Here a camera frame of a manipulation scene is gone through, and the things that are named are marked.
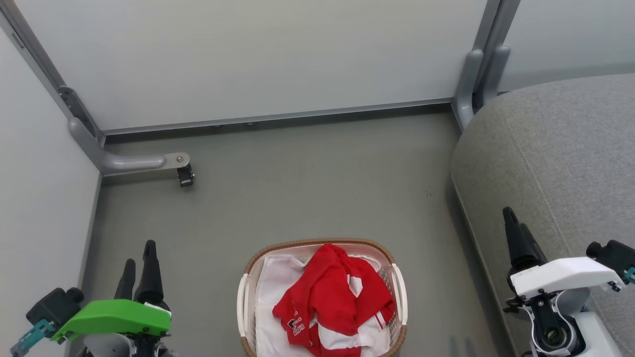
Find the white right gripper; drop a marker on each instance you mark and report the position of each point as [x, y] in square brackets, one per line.
[565, 275]

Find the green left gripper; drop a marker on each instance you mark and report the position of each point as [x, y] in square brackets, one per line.
[114, 317]

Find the red and white shirt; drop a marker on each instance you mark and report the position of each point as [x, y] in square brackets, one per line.
[327, 292]

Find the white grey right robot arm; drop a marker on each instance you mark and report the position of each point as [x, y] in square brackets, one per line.
[585, 327]

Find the grey fabric sofa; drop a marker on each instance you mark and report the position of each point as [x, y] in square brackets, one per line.
[570, 148]

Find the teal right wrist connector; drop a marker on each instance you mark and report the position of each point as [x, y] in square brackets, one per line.
[630, 275]

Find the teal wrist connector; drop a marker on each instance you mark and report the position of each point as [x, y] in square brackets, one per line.
[630, 275]
[31, 338]

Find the black caster wheel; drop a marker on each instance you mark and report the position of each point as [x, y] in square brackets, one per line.
[185, 176]

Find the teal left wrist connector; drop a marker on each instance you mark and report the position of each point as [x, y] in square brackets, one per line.
[31, 338]

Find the white laundry basket brown rim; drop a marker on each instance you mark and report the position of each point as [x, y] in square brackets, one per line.
[399, 297]

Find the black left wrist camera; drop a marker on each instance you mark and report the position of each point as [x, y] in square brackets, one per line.
[54, 306]

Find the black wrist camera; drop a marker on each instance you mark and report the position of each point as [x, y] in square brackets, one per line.
[615, 255]
[54, 306]

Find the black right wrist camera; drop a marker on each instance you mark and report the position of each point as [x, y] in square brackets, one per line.
[615, 255]

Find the grey partition foot bracket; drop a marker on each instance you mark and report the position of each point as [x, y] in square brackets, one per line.
[129, 162]

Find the grey double partition post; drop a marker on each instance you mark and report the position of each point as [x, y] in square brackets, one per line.
[469, 84]

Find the grey partition bottom rail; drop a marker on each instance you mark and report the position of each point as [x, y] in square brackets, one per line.
[278, 117]

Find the grey slanted partition post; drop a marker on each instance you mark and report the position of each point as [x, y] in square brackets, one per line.
[44, 69]

